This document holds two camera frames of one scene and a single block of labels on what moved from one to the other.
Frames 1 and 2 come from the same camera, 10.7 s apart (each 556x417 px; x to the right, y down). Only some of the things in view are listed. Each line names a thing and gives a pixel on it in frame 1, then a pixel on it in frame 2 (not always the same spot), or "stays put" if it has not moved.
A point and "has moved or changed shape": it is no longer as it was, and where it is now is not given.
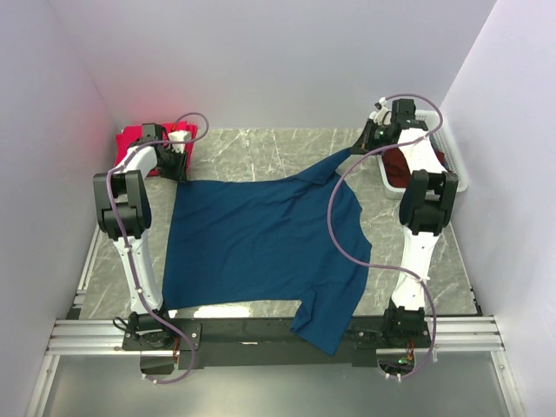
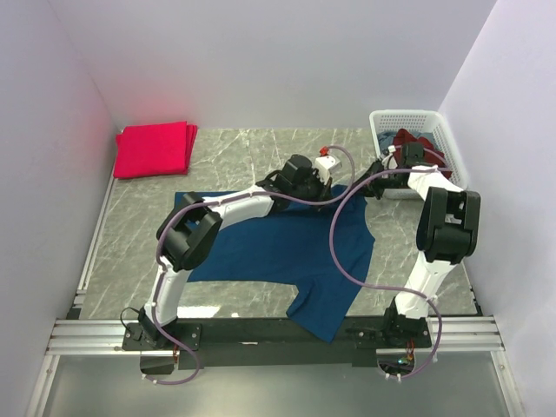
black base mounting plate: (204, 343) stays put
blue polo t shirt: (252, 241) has moved or changed shape
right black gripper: (362, 144) to (372, 188)
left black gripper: (181, 167) to (324, 189)
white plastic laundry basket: (433, 122) stays put
